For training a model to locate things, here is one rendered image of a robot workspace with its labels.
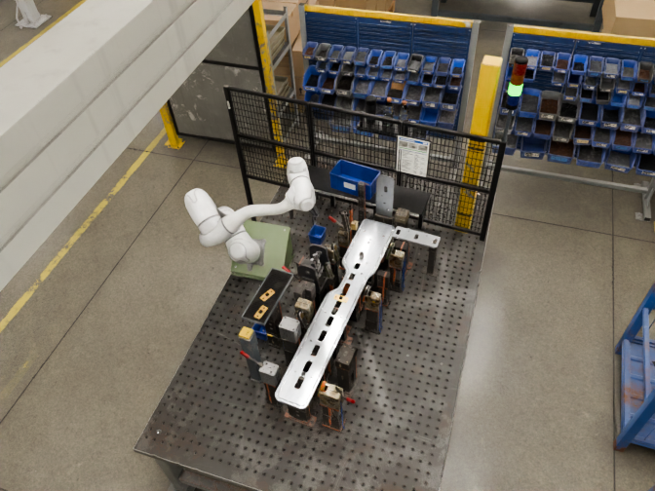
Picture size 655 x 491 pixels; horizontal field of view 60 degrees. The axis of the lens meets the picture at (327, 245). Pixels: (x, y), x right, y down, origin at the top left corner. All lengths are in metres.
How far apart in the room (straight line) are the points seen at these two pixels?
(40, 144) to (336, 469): 2.76
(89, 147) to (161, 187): 5.21
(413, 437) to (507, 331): 1.56
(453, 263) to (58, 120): 3.50
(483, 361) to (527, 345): 0.37
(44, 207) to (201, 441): 2.82
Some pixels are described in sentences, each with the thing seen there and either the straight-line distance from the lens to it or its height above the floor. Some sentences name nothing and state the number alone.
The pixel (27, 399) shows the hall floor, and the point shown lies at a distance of 4.75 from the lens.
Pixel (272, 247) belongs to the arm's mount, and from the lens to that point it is 3.79.
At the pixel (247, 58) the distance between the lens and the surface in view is 5.24.
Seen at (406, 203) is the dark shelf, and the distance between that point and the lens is 3.82.
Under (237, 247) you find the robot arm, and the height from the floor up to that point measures 1.06.
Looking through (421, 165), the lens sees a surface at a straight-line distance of 3.78.
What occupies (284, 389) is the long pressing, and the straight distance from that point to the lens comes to 3.04.
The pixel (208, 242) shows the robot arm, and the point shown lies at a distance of 3.08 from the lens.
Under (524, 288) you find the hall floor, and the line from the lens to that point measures 4.81.
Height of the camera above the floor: 3.66
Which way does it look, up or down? 48 degrees down
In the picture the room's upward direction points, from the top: 4 degrees counter-clockwise
